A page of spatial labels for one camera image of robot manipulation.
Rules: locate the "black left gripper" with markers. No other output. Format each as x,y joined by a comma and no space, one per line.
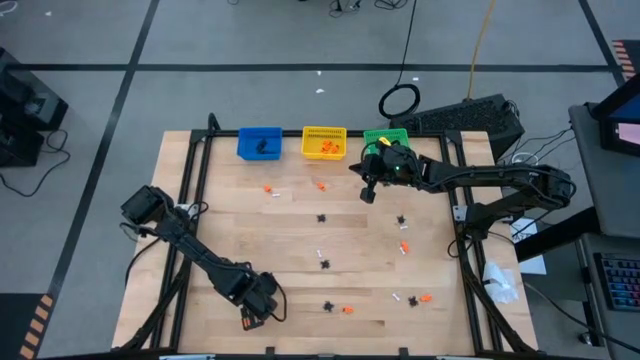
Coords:
255,295

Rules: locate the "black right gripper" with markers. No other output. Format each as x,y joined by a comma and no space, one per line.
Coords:
397,165

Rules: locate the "green plastic basket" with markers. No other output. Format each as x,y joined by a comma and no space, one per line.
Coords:
395,134

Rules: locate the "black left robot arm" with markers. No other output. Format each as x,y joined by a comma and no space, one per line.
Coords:
190,245

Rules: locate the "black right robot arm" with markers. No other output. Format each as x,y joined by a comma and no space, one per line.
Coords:
500,175

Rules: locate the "yellow plastic basket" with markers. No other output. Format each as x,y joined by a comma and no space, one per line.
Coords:
311,150

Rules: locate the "orange foam block toy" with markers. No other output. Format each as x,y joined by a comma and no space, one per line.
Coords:
347,309

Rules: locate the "blue plastic basket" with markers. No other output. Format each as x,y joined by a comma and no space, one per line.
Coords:
247,150

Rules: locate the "black keyboard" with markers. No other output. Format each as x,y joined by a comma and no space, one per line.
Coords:
475,117

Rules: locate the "crumpled white plastic bag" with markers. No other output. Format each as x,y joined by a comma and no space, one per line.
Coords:
497,285

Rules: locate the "white paper sheet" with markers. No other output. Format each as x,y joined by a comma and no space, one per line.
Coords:
532,265

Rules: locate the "black desk beam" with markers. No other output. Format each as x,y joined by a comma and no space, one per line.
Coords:
555,235

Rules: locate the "grey desk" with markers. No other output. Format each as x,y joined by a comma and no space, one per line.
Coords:
600,190

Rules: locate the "black orange striped mat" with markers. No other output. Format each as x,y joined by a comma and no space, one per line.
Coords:
15,325
627,57

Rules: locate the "black computer monitor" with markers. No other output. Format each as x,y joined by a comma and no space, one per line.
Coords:
622,132

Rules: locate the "backlit keyboard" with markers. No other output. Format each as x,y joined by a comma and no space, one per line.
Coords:
622,282

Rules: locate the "black equipment case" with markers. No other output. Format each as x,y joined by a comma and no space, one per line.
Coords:
25,110

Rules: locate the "silver mounting bracket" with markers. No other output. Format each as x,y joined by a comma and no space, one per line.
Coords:
459,214
184,209

